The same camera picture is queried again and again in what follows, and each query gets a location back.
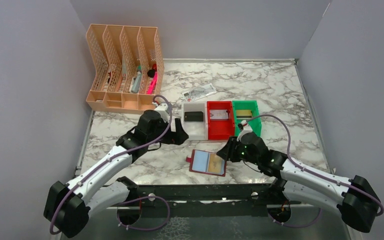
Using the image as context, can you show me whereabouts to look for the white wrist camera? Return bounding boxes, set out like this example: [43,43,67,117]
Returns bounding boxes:
[153,102,172,123]
[237,119,253,140]

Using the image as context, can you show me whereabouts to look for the grey green marker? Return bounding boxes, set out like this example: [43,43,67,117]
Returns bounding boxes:
[130,65,142,94]

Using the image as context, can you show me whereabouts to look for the paper receipts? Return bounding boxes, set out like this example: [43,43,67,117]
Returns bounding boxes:
[180,83,217,102]

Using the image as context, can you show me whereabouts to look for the peach plastic file organizer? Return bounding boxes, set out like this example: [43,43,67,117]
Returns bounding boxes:
[86,24,165,114]

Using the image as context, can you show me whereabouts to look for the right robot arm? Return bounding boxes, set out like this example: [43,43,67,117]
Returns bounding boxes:
[216,132,384,233]

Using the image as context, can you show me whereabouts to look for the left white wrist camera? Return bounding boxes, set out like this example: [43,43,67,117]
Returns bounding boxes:
[153,102,172,123]

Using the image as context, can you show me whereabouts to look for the gold credit card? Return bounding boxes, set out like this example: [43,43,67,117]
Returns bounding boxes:
[235,109,253,119]

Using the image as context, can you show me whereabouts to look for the green plastic bin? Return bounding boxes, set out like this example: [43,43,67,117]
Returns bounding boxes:
[232,100,262,137]

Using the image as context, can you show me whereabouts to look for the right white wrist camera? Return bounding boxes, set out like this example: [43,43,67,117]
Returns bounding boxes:
[237,119,253,140]

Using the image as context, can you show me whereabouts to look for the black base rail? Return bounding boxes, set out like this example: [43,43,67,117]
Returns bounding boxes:
[115,176,286,220]

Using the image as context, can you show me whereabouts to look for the red leather card holder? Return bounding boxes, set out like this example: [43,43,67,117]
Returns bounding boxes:
[185,149,227,177]

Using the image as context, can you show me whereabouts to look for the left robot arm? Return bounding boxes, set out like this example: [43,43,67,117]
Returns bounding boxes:
[43,104,189,238]

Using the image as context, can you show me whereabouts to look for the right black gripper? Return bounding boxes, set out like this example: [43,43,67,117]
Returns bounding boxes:
[216,135,260,165]

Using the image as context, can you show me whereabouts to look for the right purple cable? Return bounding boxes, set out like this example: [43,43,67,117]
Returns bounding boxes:
[241,114,384,218]

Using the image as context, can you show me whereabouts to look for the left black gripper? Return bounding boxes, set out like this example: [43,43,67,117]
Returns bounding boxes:
[147,117,189,146]

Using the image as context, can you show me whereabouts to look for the red plastic bin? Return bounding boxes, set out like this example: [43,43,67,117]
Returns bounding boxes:
[206,101,235,141]

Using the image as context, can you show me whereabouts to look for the black credit card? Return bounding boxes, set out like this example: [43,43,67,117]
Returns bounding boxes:
[184,111,205,122]

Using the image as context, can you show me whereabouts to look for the silver credit card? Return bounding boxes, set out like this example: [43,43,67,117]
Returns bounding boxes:
[209,109,229,121]

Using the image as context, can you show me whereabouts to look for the white plastic bin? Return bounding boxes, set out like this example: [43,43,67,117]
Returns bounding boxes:
[181,101,209,141]

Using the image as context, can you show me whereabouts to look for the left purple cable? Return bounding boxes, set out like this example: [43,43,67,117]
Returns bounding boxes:
[48,94,174,235]

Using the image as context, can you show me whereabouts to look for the purple cable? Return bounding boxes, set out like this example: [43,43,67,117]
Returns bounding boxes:
[48,94,174,235]
[241,114,384,218]

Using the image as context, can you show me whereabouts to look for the pink highlighter pen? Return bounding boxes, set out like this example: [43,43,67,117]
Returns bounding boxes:
[146,69,158,95]

